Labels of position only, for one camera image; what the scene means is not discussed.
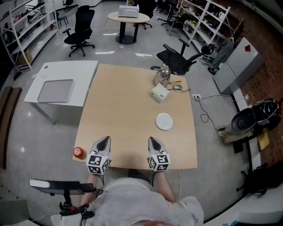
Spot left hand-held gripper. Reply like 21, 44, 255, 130
86, 136, 112, 175

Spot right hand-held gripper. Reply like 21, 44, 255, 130
146, 136, 172, 172

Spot red apple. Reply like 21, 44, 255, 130
73, 146, 84, 158

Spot small white plate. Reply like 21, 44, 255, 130
155, 113, 174, 131

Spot person's right forearm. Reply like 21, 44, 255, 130
154, 171, 177, 203

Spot person's left forearm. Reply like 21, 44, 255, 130
79, 173, 100, 205

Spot person's dark trousers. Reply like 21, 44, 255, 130
127, 169, 153, 184

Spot white tissue box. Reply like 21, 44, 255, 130
149, 83, 169, 104

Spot person's grey shirt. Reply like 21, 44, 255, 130
86, 177, 205, 226

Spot shiny silver kettle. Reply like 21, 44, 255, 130
152, 63, 172, 87

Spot grey rectangular tray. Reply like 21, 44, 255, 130
37, 79, 74, 104

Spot white desk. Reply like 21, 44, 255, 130
23, 60, 99, 125

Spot black office chair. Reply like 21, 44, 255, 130
134, 0, 153, 30
156, 0, 177, 26
62, 5, 96, 58
150, 38, 216, 76

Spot dark wooden bench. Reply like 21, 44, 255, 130
0, 86, 23, 170

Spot small wooden side table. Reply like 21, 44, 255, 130
232, 129, 270, 177

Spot black bag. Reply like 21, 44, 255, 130
236, 162, 283, 197

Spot grey hanging jacket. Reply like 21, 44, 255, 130
212, 39, 234, 72

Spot refrigerator with red sticker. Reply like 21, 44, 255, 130
212, 37, 264, 95

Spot white metal shelving unit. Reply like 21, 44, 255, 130
0, 0, 59, 71
176, 0, 232, 58

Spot round wooden table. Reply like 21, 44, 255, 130
107, 11, 151, 45

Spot grey plastic chair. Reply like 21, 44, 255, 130
56, 12, 69, 27

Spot black device on clamp mount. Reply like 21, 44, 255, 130
29, 178, 104, 219

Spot black power cable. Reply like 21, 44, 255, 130
197, 97, 226, 131

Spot white cable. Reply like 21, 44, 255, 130
200, 94, 246, 102

